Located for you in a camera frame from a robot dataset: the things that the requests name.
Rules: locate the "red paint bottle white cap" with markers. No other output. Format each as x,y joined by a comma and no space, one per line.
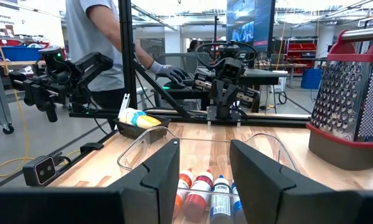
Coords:
195,205

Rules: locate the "black mesh basket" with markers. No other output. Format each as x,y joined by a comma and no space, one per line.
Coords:
133,130

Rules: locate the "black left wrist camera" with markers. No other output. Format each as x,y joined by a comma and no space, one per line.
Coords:
233,70

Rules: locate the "black vertical frame post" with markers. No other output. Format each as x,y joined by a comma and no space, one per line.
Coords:
127,46

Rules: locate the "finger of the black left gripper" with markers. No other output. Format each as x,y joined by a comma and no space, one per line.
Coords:
233,95
217,91

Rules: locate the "person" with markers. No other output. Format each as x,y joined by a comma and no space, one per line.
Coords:
194,45
86,46

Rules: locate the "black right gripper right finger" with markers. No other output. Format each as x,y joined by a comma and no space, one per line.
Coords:
267,193

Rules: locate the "blue storage bin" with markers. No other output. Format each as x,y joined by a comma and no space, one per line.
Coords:
312,79
18,53

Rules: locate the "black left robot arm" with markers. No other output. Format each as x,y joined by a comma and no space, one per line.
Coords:
228,49

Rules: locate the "black table-level camera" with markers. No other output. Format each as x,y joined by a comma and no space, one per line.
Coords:
40,171

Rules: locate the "large dark display screen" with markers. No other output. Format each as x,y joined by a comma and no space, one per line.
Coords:
251,21

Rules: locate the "teal toy item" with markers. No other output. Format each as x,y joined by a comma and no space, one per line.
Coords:
139,116

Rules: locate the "black table frame rail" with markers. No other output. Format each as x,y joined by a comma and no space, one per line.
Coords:
110,136
267,119

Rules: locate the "yellow toy item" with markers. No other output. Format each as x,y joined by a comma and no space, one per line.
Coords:
149,122

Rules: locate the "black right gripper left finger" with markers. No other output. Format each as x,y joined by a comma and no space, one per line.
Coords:
155,193

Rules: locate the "red shelf bins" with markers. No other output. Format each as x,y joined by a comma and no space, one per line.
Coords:
301,47

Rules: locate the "white flat stick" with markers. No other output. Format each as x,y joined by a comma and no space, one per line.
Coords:
124,105

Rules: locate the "grey mesh office chair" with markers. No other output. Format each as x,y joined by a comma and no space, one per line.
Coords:
173,57

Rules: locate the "white equipment sign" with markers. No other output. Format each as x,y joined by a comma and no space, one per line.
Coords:
8,18

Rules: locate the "black diagonal frame brace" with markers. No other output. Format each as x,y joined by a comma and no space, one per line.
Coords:
161,90

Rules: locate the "white toy item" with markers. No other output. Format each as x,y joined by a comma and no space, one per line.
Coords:
127,115

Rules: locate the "person's forearm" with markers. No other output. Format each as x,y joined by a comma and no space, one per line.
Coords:
111,34

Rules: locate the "clear plastic container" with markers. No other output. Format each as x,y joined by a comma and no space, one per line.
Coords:
136,146

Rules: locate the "person's hand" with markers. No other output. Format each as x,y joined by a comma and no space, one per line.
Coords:
170,73

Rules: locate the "orange paint bottle white cap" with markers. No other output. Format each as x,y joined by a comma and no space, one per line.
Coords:
183,186

